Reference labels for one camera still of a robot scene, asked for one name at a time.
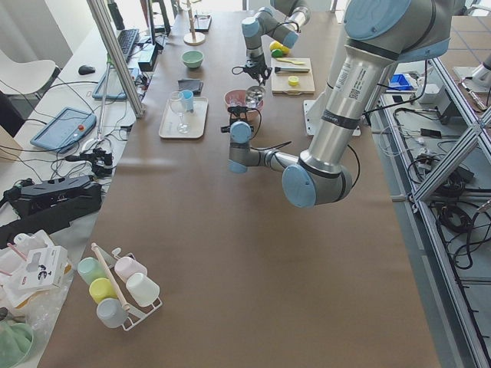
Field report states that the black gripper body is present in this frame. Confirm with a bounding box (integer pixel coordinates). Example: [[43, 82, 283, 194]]
[[242, 57, 272, 80], [227, 106, 255, 125]]

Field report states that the metal ice scoop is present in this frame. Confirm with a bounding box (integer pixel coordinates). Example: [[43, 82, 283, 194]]
[[245, 84, 265, 108]]

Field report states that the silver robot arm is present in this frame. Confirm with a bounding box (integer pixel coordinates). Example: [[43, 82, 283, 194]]
[[229, 1, 454, 208], [241, 0, 311, 86]]

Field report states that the pink bowl of ice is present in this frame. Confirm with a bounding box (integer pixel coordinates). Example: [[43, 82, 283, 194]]
[[224, 90, 264, 120]]

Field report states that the light blue cup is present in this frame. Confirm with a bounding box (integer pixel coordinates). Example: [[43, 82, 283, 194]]
[[181, 90, 194, 112]]

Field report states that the wooden cup tree stand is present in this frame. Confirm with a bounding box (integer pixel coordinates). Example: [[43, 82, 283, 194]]
[[180, 0, 206, 46]]

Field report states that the metal muddler black tip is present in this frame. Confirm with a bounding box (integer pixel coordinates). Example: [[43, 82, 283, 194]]
[[274, 67, 310, 74]]

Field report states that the wooden cutting board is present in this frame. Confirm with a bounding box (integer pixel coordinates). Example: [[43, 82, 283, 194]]
[[271, 57, 315, 94]]

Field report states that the yellow plastic knife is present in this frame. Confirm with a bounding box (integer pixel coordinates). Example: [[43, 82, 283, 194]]
[[276, 57, 305, 65]]

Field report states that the halved lemon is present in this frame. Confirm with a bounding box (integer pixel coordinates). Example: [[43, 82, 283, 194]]
[[288, 76, 299, 86]]

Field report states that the cream serving tray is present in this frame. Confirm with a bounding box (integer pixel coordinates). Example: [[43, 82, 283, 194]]
[[158, 97, 208, 140]]

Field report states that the clear wine glass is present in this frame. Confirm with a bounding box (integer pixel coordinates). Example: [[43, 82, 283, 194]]
[[170, 91, 189, 134]]

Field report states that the green ceramic bowl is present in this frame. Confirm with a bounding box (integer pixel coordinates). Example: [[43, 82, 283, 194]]
[[181, 50, 204, 69]]

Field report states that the black monitor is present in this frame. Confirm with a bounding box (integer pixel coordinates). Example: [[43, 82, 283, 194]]
[[147, 0, 171, 50]]

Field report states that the blue teach pendant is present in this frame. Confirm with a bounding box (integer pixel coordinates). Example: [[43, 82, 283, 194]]
[[91, 68, 127, 101], [30, 107, 97, 153]]

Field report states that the black keyboard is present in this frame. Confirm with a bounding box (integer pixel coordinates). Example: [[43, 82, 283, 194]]
[[117, 28, 140, 61]]

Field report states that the black computer mouse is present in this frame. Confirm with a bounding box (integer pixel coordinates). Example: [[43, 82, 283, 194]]
[[77, 64, 96, 75]]

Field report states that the white chair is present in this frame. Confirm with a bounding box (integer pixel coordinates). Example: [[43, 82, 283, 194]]
[[1, 51, 61, 100]]

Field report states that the white product box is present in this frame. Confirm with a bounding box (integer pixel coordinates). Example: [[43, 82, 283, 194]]
[[18, 246, 68, 291]]

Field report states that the aluminium frame post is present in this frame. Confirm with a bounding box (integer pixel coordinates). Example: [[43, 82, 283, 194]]
[[87, 0, 144, 118]]

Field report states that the wire rack with cups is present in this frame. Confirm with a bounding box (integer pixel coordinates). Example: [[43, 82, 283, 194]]
[[77, 242, 164, 332]]

